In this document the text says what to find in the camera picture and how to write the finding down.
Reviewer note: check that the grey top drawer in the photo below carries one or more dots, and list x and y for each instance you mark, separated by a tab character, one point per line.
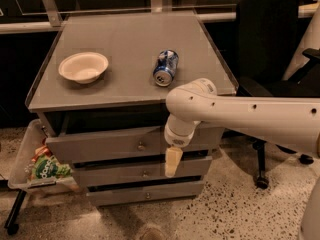
108	145

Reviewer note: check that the grey drawer cabinet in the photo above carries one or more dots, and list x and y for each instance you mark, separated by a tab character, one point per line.
125	96

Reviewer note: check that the grey drawer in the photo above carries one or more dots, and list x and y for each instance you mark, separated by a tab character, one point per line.
138	172
108	145
148	193

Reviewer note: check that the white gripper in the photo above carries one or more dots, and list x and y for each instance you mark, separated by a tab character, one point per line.
176	139

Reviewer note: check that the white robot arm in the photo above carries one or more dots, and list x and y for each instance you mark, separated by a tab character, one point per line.
230	208

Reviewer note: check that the blue soda can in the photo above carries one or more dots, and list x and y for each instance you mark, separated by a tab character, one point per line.
166	67

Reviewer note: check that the red snack bag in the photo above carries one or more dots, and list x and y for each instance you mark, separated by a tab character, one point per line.
43	150

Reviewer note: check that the black stand leg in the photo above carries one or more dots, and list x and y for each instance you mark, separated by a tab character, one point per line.
10	225

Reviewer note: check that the grey bottom drawer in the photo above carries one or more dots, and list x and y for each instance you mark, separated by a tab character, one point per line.
148	193

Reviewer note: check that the black office chair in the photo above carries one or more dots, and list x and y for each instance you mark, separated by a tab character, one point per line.
265	42

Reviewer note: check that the grey middle drawer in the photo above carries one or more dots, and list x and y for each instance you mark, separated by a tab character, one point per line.
138	172

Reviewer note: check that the metal railing bar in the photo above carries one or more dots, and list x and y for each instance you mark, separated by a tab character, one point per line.
29	16

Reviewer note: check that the clear plastic side bin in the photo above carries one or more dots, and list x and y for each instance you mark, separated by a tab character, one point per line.
20	174

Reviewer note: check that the white paper bowl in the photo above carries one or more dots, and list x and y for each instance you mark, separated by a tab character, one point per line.
83	68

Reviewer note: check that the green chip bag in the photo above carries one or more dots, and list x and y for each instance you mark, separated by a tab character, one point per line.
45	167

